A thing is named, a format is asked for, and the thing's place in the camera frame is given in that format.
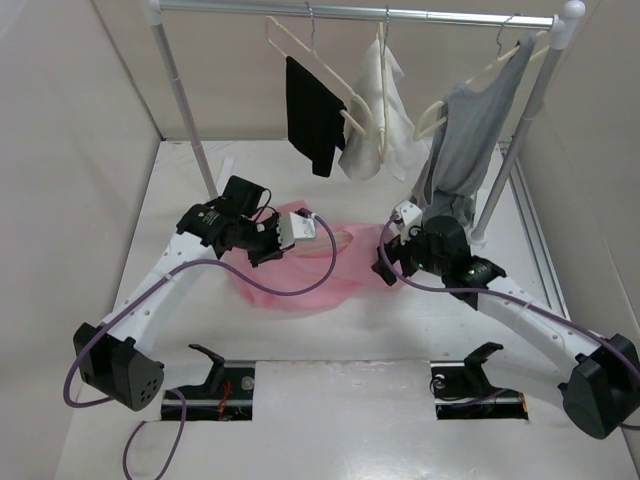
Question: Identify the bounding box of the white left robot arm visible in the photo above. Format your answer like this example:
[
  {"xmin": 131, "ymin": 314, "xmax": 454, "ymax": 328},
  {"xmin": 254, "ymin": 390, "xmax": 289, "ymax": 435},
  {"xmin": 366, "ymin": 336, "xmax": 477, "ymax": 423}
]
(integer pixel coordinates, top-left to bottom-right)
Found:
[{"xmin": 66, "ymin": 176, "xmax": 316, "ymax": 411}]

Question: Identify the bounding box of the metal clothes rack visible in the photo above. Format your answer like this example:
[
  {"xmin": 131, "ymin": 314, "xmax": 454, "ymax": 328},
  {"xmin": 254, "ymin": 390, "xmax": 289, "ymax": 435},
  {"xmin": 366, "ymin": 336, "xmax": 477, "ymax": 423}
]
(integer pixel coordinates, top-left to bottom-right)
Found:
[{"xmin": 141, "ymin": 0, "xmax": 587, "ymax": 248}]

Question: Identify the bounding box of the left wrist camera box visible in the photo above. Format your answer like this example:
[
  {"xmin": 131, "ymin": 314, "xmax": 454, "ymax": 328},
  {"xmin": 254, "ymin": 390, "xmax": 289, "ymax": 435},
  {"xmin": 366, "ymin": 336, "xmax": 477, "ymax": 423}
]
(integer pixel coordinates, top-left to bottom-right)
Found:
[{"xmin": 276, "ymin": 212, "xmax": 317, "ymax": 250}]

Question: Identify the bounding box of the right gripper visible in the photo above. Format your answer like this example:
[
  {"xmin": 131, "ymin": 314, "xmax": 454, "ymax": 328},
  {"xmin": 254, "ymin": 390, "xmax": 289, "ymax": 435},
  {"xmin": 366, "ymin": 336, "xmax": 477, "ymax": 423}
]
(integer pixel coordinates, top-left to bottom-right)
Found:
[{"xmin": 370, "ymin": 220, "xmax": 449, "ymax": 284}]

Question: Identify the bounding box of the cream hanger with white shirt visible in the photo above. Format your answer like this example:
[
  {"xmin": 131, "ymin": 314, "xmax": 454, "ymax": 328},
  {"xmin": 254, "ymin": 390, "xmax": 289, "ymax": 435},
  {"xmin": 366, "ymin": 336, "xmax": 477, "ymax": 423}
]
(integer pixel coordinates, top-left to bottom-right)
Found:
[{"xmin": 376, "ymin": 10, "xmax": 389, "ymax": 163}]

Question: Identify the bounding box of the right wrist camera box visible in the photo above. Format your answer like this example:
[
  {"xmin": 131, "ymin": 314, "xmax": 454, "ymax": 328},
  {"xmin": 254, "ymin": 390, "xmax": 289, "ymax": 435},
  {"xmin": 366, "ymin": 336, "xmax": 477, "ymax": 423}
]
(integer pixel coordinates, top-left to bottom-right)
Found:
[{"xmin": 393, "ymin": 200, "xmax": 423, "ymax": 242}]

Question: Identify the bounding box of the grey tank top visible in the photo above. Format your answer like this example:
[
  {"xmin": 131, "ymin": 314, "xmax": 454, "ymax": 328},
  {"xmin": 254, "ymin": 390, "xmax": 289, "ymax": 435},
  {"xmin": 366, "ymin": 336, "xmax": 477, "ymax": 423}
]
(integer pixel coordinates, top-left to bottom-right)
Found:
[{"xmin": 411, "ymin": 33, "xmax": 538, "ymax": 228}]

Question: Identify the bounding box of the white shirt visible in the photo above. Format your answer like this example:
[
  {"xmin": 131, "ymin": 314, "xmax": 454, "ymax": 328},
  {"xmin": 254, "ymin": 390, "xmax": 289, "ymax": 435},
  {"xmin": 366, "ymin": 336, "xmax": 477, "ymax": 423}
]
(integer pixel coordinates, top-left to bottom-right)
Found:
[{"xmin": 338, "ymin": 39, "xmax": 430, "ymax": 181}]

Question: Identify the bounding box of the pink t shirt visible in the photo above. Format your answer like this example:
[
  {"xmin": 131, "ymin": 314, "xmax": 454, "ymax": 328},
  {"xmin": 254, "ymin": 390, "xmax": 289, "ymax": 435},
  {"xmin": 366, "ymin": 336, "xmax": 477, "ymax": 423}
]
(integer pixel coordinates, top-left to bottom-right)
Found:
[{"xmin": 223, "ymin": 223, "xmax": 389, "ymax": 312}]

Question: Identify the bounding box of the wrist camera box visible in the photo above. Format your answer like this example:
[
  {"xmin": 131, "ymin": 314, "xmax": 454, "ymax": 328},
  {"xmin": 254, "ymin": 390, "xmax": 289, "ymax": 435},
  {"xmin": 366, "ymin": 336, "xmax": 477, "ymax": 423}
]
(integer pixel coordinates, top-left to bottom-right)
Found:
[
  {"xmin": 393, "ymin": 200, "xmax": 423, "ymax": 242},
  {"xmin": 276, "ymin": 212, "xmax": 317, "ymax": 250}
]

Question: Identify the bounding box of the cream hanger with grey shirt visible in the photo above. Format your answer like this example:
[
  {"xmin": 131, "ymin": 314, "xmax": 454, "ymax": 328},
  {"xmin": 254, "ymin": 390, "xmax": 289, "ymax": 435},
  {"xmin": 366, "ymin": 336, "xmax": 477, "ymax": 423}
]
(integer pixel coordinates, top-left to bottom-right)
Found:
[{"xmin": 413, "ymin": 34, "xmax": 520, "ymax": 141}]

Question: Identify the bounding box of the black shirt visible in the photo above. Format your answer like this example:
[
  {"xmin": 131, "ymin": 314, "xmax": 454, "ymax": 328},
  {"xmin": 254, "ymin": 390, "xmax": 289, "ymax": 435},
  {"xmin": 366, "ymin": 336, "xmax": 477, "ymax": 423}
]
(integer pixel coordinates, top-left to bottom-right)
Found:
[{"xmin": 285, "ymin": 56, "xmax": 346, "ymax": 178}]

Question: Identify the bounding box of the cream plastic hanger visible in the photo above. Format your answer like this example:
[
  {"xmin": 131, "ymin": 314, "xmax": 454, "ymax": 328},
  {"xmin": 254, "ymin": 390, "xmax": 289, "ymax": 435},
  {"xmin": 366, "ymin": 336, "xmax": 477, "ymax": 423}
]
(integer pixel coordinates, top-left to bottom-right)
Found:
[{"xmin": 292, "ymin": 226, "xmax": 358, "ymax": 260}]

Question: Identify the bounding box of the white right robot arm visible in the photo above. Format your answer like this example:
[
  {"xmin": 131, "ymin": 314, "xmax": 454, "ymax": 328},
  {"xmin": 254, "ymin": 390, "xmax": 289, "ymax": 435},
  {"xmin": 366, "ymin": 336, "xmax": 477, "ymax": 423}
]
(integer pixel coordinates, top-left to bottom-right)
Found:
[{"xmin": 372, "ymin": 212, "xmax": 639, "ymax": 439}]

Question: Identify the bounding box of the cream hanger with black shirt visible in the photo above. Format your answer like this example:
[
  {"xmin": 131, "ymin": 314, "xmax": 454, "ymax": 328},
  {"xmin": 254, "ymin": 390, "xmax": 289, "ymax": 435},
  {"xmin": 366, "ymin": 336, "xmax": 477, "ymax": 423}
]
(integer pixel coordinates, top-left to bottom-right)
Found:
[{"xmin": 264, "ymin": 2, "xmax": 374, "ymax": 139}]

